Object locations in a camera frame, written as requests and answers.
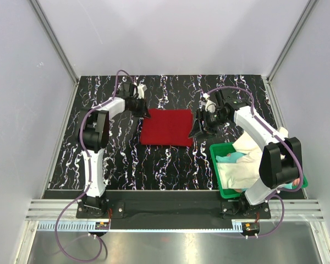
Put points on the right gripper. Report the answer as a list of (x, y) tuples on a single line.
[(197, 128)]

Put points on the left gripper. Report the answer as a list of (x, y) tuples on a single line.
[(143, 111)]

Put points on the red t shirt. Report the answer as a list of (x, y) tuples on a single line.
[(167, 128)]

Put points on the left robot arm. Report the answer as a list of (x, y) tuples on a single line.
[(93, 136)]

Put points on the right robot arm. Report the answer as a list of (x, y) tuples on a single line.
[(281, 161)]

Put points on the teal t shirt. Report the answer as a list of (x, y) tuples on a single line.
[(238, 171)]

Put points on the cream white t shirt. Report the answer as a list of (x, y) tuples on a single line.
[(244, 144)]

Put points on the green plastic bin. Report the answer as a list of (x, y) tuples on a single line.
[(218, 149)]

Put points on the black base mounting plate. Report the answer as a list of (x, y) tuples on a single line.
[(167, 222)]

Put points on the pink t shirt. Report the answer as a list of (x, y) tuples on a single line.
[(296, 182)]

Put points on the right controller box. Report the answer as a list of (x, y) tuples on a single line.
[(252, 227)]

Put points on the controller box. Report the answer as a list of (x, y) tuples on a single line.
[(252, 227), (102, 225)]

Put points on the left controller box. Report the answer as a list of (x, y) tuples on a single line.
[(102, 225)]

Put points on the left aluminium frame post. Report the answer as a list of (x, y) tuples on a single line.
[(49, 31)]

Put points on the aluminium frame post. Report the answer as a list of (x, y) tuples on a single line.
[(308, 9), (49, 31)]

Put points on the grey slotted cable duct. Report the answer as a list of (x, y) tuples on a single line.
[(89, 226)]

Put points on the aluminium front rail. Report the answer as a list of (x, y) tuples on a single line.
[(292, 210)]

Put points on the right aluminium frame post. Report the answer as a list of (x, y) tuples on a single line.
[(308, 9)]

